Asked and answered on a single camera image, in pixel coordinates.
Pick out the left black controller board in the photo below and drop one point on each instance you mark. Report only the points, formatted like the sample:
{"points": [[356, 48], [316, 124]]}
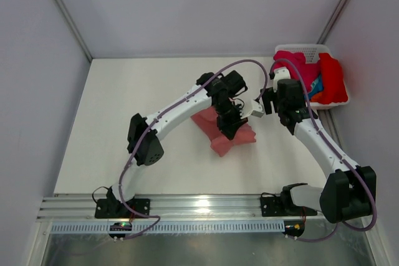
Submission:
{"points": [[119, 230]]}

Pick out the white perforated plastic basket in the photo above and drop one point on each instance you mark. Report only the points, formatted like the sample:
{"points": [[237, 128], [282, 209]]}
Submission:
{"points": [[311, 52]]}

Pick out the orange garment in basket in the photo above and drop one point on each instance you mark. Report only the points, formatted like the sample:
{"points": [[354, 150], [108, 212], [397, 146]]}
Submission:
{"points": [[318, 98]]}

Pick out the salmon pink t shirt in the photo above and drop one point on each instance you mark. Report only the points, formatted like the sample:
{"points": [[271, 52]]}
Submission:
{"points": [[206, 121]]}

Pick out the right black controller board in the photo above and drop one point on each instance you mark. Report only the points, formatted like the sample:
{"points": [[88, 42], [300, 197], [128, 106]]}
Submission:
{"points": [[293, 228]]}

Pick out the aluminium mounting rail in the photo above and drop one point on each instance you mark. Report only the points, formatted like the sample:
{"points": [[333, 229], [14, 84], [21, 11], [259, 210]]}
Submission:
{"points": [[168, 207]]}

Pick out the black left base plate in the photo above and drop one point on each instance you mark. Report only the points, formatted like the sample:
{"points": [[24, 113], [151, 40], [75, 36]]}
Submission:
{"points": [[141, 208]]}

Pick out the black controller board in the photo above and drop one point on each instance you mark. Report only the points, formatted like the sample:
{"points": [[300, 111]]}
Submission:
{"points": [[293, 228], [119, 230]]}

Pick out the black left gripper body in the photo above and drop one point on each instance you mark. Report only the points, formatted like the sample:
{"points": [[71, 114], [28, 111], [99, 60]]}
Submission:
{"points": [[228, 114]]}

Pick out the right aluminium corner post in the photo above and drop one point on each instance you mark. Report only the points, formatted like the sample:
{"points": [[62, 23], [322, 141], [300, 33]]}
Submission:
{"points": [[332, 21]]}

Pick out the red t shirt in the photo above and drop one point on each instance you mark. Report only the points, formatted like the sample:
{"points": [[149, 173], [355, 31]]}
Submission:
{"points": [[332, 79]]}

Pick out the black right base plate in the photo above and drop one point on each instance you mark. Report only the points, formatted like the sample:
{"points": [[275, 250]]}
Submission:
{"points": [[272, 206]]}

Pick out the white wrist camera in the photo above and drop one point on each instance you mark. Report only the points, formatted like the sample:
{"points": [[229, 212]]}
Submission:
{"points": [[279, 74], [254, 108]]}

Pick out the magenta t shirt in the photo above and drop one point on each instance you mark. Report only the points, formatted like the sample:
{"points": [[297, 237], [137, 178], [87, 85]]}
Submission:
{"points": [[308, 72]]}

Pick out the slotted grey cable duct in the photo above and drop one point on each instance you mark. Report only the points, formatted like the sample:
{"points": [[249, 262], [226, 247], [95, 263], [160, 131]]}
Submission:
{"points": [[172, 227]]}

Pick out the right side aluminium rail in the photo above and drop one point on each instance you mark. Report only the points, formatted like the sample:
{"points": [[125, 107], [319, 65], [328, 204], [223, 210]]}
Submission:
{"points": [[326, 118]]}

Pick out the blue garment in basket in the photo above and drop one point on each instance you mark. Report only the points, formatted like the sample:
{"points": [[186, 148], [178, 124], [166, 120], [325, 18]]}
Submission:
{"points": [[316, 87]]}

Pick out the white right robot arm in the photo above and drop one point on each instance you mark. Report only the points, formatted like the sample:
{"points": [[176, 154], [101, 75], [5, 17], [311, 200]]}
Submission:
{"points": [[350, 190]]}

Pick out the left aluminium corner post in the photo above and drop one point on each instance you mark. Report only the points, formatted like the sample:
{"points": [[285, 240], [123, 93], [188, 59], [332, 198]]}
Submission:
{"points": [[65, 14]]}

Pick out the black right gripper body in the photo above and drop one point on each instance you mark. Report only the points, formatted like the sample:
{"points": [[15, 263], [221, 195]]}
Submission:
{"points": [[302, 95]]}

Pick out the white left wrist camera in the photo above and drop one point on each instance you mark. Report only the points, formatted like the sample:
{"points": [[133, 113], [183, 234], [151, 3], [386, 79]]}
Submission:
{"points": [[254, 108]]}

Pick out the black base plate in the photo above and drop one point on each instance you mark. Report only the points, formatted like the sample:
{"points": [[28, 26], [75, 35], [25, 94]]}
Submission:
{"points": [[141, 208], [272, 206]]}

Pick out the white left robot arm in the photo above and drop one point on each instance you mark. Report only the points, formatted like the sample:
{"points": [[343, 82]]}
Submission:
{"points": [[145, 133]]}

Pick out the aluminium corner post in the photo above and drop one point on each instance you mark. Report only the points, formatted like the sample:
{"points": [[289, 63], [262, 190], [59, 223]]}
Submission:
{"points": [[65, 14], [332, 21]]}

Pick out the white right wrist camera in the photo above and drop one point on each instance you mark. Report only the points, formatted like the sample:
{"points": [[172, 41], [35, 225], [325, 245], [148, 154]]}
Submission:
{"points": [[279, 74]]}

